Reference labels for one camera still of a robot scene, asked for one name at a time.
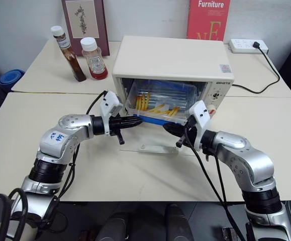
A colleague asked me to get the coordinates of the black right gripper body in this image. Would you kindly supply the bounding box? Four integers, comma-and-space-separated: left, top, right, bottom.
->
175, 117, 199, 149

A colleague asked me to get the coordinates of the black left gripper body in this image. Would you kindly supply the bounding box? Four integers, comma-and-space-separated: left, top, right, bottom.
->
109, 115, 125, 146

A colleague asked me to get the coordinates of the glass oven door white handle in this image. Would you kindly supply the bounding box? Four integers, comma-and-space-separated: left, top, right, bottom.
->
120, 114, 193, 157

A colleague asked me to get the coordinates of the clear food container blue lid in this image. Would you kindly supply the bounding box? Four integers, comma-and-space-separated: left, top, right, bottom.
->
125, 79, 199, 126

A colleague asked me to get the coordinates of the cream toaster oven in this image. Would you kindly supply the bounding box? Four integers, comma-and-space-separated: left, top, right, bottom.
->
112, 35, 235, 126

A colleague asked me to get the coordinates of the red ketchup bottle white cap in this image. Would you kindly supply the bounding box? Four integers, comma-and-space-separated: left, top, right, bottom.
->
80, 37, 109, 81

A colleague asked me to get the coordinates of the brown sauce bottle white cap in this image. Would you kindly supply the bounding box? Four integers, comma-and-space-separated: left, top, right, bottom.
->
50, 25, 87, 83

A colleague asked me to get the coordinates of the white power strip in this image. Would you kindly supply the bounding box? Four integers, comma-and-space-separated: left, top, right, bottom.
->
229, 38, 270, 55

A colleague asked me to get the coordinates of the dark rounded shape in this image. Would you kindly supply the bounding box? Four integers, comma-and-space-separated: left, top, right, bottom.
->
96, 213, 131, 241

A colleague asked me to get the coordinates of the maroon book with plant picture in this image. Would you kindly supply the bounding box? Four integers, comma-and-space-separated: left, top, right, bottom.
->
61, 0, 110, 57

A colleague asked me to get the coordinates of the red furniture book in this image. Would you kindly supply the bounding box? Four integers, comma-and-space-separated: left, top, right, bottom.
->
186, 0, 231, 42

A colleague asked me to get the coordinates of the blue round stool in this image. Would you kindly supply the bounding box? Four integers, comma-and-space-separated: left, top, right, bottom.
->
0, 69, 26, 87

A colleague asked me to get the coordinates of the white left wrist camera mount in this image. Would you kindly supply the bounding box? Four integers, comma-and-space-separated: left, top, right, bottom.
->
99, 90, 123, 137

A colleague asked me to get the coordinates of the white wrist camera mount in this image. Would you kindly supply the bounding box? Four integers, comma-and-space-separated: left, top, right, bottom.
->
185, 100, 211, 152
99, 90, 123, 137

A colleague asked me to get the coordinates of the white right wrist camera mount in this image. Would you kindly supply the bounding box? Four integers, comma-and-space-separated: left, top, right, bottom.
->
185, 100, 211, 152

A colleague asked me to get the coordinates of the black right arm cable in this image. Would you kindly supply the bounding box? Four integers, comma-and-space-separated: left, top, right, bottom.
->
182, 120, 248, 241

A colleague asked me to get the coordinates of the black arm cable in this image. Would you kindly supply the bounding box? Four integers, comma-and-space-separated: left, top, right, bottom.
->
0, 91, 106, 241
182, 120, 248, 241

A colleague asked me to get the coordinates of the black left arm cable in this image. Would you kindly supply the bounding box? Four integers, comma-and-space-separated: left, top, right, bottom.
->
0, 91, 106, 241

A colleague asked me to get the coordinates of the black oven power cable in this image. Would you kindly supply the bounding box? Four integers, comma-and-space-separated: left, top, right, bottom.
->
232, 41, 281, 95

